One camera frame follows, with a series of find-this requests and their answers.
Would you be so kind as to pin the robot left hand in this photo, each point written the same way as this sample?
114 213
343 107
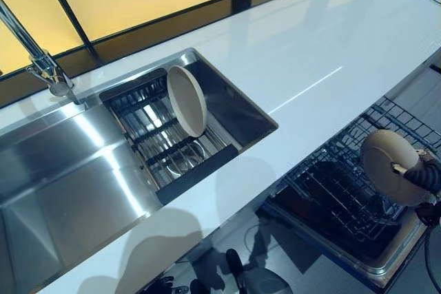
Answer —
160 285

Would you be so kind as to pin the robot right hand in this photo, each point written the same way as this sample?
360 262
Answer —
425 175

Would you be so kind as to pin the beige round plate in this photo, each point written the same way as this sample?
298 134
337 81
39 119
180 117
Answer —
186 101
382 159

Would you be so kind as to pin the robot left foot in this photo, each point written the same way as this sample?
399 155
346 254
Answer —
198 287

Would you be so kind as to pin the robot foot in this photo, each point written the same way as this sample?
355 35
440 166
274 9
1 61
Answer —
198 287
234 261

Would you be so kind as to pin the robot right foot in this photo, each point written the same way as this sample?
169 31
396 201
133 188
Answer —
234 261

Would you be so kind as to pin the robot right leg shell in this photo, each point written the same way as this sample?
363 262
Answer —
262 282

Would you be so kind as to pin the stainless steel sink basin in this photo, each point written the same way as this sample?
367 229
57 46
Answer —
69 170

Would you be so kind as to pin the black dish drying rack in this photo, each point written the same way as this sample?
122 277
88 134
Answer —
151 132

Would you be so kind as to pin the chrome pull-down kitchen faucet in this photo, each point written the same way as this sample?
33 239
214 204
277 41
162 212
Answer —
38 56

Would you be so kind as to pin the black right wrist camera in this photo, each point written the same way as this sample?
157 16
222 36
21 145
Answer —
429 213

